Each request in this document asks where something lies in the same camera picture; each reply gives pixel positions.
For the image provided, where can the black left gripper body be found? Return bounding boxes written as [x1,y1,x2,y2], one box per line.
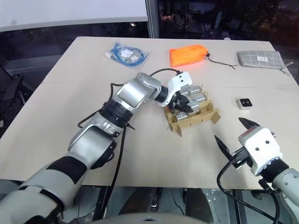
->
[167,92,183,111]

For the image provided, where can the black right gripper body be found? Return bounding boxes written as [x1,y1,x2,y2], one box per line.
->
[229,123,260,170]

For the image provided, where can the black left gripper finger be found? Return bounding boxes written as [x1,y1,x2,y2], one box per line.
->
[177,103,195,112]
[178,92,192,105]

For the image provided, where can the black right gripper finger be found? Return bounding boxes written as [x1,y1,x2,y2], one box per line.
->
[238,117,258,129]
[214,135,235,162]

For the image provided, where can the cardboard divider tray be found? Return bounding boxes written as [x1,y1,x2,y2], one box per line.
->
[163,84,221,137]

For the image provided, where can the dark brown rounded shape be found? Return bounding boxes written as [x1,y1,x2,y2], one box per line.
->
[185,188,211,222]

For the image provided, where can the grey checkered zip pouch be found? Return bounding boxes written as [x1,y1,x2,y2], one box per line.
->
[236,50,294,77]

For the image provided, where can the grey window pillar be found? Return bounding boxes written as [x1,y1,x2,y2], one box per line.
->
[147,0,161,39]

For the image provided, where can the grey rounded robot torso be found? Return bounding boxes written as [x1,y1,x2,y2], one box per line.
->
[93,208,212,224]

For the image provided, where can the white board panel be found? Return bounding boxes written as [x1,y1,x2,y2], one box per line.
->
[0,0,149,33]

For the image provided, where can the black office chair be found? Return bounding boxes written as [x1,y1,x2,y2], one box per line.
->
[0,59,34,133]

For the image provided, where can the white two-lens camera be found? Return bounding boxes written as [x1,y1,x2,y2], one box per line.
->
[235,98,253,110]

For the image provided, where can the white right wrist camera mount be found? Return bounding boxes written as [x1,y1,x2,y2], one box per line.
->
[237,126,284,176]

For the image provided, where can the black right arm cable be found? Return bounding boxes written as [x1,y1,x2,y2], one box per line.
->
[216,160,284,224]

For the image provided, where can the orange drawstring pouch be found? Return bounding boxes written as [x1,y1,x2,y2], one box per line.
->
[169,44,238,70]

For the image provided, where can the grey perforated metal table frame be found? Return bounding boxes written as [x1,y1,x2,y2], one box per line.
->
[202,187,242,224]

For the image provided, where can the bagged blue cable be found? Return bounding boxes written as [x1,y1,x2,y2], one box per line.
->
[104,41,150,71]

